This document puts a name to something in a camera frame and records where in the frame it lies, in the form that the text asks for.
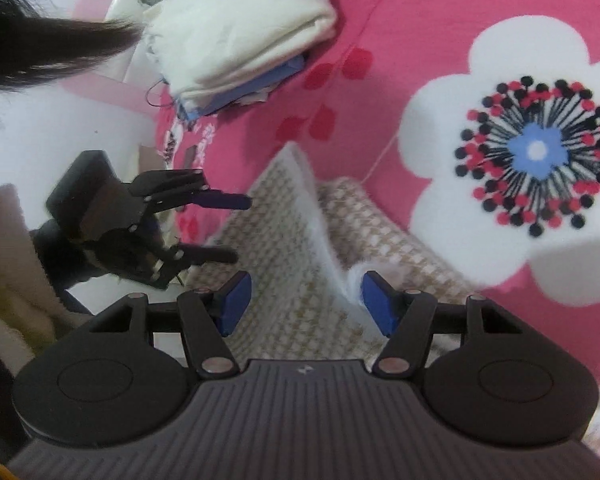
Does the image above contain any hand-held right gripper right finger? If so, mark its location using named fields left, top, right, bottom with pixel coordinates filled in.
left=360, top=270, right=524, bottom=380

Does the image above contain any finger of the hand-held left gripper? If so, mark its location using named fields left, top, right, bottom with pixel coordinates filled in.
left=130, top=169, right=253, bottom=211
left=152, top=245, right=238, bottom=288

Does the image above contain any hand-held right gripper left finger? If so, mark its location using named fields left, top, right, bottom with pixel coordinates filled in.
left=89, top=270, right=253, bottom=380

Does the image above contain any beige checked knit cardigan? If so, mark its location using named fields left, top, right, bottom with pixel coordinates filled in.
left=182, top=142, right=481, bottom=361

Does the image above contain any folded blue cloth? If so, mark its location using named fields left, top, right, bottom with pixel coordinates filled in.
left=172, top=52, right=306, bottom=121

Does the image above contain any folded cream cloth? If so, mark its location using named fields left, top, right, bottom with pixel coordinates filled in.
left=142, top=0, right=338, bottom=103

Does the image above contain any person's dark hair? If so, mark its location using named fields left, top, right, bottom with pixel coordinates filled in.
left=0, top=0, right=143, bottom=92

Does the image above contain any pink floral bed sheet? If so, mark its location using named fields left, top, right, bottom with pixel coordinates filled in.
left=70, top=0, right=600, bottom=311

